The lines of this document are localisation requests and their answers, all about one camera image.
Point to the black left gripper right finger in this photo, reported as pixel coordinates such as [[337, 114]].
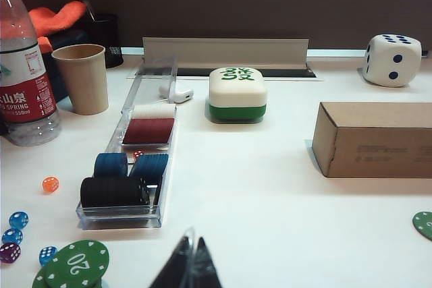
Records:
[[207, 267]]

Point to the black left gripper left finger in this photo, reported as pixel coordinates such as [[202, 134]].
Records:
[[177, 267]]

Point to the clear acrylic chip tray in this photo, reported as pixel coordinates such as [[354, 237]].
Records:
[[118, 221]]

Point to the green 20 poker chip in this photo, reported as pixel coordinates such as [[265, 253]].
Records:
[[423, 227], [79, 262]]

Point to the black poker chip stack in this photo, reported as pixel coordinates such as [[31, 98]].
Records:
[[108, 192]]

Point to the blue poker chip stack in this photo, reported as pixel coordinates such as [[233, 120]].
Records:
[[109, 166], [150, 166]]

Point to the red poker chip stack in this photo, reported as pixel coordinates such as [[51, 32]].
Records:
[[148, 131]]

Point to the white poker chip stack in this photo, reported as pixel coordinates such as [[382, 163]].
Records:
[[153, 112]]

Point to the brown cardboard box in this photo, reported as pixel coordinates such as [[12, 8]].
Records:
[[378, 143]]

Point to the small red die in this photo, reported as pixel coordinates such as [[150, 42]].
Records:
[[137, 155]]

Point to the small blue die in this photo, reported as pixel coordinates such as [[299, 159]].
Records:
[[18, 220], [47, 256], [11, 236]]

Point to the small orange die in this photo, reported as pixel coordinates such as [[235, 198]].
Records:
[[51, 185]]

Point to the small purple die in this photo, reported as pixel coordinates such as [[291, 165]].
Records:
[[9, 253]]

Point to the white and green case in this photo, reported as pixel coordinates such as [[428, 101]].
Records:
[[236, 95]]

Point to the white earbuds case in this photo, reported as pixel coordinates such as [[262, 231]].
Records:
[[177, 93]]

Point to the brown paper cup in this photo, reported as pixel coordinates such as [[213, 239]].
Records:
[[84, 79]]

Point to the clear plastic water bottle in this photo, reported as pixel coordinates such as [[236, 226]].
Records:
[[23, 82]]

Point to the large white foam die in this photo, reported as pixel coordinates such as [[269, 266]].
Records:
[[393, 62]]

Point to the orange cloth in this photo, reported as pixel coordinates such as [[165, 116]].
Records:
[[54, 18]]

